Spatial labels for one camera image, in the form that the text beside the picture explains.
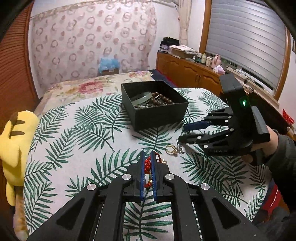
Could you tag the grey window blind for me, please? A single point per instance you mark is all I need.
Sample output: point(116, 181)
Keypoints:
point(245, 39)

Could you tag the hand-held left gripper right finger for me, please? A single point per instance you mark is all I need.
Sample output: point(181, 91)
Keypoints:
point(154, 176)

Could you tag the pink tissue box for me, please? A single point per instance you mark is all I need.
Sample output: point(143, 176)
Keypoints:
point(219, 69)

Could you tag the circle-patterned wall curtain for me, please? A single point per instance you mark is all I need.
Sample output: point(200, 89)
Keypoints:
point(81, 39)

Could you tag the row of small bottles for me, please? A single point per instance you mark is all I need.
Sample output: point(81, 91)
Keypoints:
point(203, 59)

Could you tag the cardboard box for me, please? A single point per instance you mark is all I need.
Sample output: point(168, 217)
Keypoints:
point(182, 52)

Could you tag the floral blanket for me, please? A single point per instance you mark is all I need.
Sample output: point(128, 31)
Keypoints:
point(81, 88)

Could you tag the cream window curtain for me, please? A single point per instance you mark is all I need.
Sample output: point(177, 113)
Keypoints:
point(185, 20)

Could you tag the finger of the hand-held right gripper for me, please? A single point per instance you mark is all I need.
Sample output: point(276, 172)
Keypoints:
point(196, 125)
point(208, 141)

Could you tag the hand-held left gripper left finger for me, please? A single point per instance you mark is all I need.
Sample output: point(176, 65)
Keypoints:
point(141, 176)

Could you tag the person's right hand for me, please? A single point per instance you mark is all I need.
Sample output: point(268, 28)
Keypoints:
point(263, 151)

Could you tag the wooden cabinet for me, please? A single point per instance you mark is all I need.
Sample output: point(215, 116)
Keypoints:
point(192, 74)

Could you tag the green jade bangle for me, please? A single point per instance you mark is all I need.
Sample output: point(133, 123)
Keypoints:
point(141, 96)

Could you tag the pink bottle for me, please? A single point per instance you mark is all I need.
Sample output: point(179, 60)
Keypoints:
point(217, 59)

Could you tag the blue plastic bag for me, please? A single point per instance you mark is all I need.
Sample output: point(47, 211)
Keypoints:
point(108, 62)

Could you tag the pile of folded clothes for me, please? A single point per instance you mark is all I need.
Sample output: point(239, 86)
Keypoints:
point(168, 44)

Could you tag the person's dark clothing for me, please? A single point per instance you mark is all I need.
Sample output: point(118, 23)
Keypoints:
point(277, 222)

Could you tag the yellow plush toy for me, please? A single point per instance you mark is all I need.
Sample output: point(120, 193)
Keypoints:
point(16, 150)

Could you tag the navy bed sheet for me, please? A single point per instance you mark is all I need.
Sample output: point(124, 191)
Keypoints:
point(159, 75)

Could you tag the person's right forearm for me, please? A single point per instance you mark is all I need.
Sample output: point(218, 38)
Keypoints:
point(285, 153)

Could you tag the leaf-print tablecloth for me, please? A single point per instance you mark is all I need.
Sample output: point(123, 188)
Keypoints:
point(81, 148)

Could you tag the wooden louvered wardrobe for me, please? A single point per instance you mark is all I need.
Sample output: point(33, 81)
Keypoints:
point(16, 69)

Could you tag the small brown box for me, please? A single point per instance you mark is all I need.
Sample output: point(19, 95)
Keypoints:
point(109, 71)

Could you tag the black jewelry box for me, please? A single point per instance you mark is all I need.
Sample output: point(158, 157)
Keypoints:
point(159, 115)

